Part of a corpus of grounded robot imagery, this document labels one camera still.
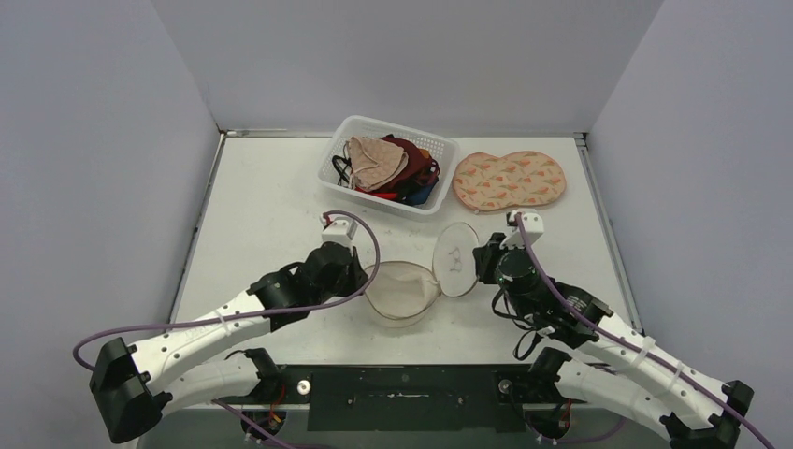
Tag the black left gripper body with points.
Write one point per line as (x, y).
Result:
(349, 283)

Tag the beige lace bra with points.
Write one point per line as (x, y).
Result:
(374, 162)

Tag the white plastic basket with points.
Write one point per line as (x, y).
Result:
(445, 151)

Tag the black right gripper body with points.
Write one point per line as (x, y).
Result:
(487, 258)

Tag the navy blue bra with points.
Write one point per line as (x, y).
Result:
(419, 197)

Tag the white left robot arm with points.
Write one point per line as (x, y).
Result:
(130, 380)

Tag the white round mesh laundry bag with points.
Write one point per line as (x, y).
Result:
(403, 292)

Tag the dark red garment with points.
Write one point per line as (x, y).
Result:
(420, 170)

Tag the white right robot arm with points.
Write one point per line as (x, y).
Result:
(604, 361)

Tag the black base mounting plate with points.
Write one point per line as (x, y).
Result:
(406, 398)

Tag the black and white bra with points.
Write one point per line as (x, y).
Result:
(342, 163)

